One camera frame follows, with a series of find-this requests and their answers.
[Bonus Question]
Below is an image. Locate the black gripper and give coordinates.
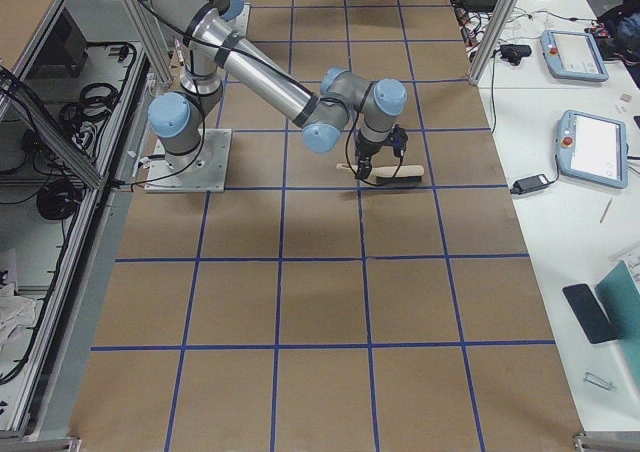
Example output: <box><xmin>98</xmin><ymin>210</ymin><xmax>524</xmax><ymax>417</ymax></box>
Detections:
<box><xmin>355</xmin><ymin>125</ymin><xmax>408</xmax><ymax>180</ymax></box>

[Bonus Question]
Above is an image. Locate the beige hand brush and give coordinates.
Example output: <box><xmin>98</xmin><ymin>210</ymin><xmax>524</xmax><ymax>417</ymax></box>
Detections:
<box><xmin>360</xmin><ymin>165</ymin><xmax>425</xmax><ymax>187</ymax></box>

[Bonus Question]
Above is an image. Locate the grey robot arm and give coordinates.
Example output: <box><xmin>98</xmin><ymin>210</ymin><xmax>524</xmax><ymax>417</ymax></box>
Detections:
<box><xmin>138</xmin><ymin>0</ymin><xmax>408</xmax><ymax>180</ymax></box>

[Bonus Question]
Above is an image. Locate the black power adapter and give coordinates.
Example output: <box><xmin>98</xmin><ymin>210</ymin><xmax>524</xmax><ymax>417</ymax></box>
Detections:
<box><xmin>510</xmin><ymin>174</ymin><xmax>551</xmax><ymax>195</ymax></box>

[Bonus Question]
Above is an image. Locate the near teach pendant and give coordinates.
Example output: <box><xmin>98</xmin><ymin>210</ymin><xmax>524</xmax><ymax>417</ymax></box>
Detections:
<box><xmin>555</xmin><ymin>110</ymin><xmax>628</xmax><ymax>189</ymax></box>

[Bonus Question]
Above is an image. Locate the teach pendant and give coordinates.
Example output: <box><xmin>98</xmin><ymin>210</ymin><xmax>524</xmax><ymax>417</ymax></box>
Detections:
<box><xmin>555</xmin><ymin>110</ymin><xmax>628</xmax><ymax>189</ymax></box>
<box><xmin>540</xmin><ymin>29</ymin><xmax>609</xmax><ymax>82</ymax></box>

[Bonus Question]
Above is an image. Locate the far teach pendant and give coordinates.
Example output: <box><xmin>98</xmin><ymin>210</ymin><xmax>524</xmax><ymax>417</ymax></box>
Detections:
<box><xmin>540</xmin><ymin>29</ymin><xmax>609</xmax><ymax>82</ymax></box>

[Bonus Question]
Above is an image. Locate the teal notebook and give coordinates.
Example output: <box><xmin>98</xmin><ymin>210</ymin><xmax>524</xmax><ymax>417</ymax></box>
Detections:
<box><xmin>596</xmin><ymin>261</ymin><xmax>639</xmax><ymax>383</ymax></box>

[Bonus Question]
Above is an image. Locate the black smartphone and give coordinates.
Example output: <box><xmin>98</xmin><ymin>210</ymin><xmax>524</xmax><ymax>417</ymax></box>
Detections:
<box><xmin>562</xmin><ymin>283</ymin><xmax>617</xmax><ymax>344</ymax></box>

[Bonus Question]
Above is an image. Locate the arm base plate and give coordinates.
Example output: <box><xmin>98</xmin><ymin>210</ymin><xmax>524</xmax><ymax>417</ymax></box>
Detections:
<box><xmin>144</xmin><ymin>128</ymin><xmax>232</xmax><ymax>193</ymax></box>

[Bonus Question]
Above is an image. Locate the aluminium frame post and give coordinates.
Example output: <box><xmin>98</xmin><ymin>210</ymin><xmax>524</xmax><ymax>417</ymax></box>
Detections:
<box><xmin>468</xmin><ymin>0</ymin><xmax>518</xmax><ymax>86</ymax></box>

